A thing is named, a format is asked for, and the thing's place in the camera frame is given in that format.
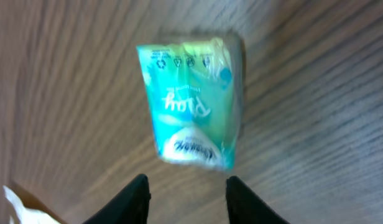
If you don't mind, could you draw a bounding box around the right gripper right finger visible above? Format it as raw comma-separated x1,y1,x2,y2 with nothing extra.
226,175,288,224

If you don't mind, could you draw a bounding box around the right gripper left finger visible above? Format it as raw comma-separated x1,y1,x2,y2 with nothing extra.
84,174,151,224

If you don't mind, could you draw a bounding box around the teal tissue pack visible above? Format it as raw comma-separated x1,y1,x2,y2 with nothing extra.
136,35,243,170

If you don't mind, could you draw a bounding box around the beige snack pouch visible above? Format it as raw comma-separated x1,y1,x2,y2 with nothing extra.
2,182,67,224

